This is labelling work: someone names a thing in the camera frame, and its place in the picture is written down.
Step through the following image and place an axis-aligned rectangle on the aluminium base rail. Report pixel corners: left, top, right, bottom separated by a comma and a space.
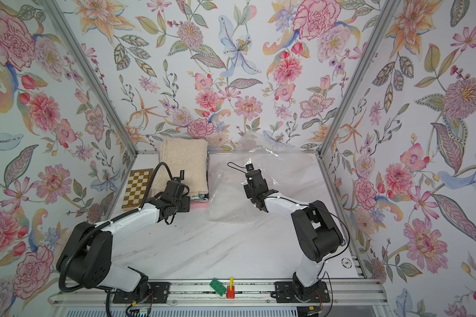
48, 277, 387, 307

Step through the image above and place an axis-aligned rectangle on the green tag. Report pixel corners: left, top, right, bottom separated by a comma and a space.
210, 279, 227, 297

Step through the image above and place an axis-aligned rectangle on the wooden chessboard box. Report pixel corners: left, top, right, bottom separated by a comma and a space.
121, 169, 153, 211

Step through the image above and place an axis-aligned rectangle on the red yellow clip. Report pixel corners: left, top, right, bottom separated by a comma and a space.
226, 277, 235, 299

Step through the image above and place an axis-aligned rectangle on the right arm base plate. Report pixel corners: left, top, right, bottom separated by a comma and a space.
271, 281, 331, 303

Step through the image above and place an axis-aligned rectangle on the clear plastic vacuum bag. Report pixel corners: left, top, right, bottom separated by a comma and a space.
206, 132, 326, 224

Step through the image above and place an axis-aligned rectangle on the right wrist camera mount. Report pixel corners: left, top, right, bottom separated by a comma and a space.
245, 163, 255, 173

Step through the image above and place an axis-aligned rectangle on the pink blanket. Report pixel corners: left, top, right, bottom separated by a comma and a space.
190, 200, 209, 210

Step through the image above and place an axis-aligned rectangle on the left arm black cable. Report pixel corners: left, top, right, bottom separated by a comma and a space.
57, 161, 175, 294

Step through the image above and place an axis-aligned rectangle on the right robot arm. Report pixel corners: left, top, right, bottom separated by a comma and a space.
243, 169, 346, 293

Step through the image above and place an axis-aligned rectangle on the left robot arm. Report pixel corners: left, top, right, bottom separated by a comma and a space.
56, 178, 190, 295

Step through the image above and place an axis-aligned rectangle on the small circuit board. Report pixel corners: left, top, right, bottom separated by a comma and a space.
125, 304, 152, 317

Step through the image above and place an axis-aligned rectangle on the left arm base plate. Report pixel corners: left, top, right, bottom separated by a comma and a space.
112, 281, 171, 304

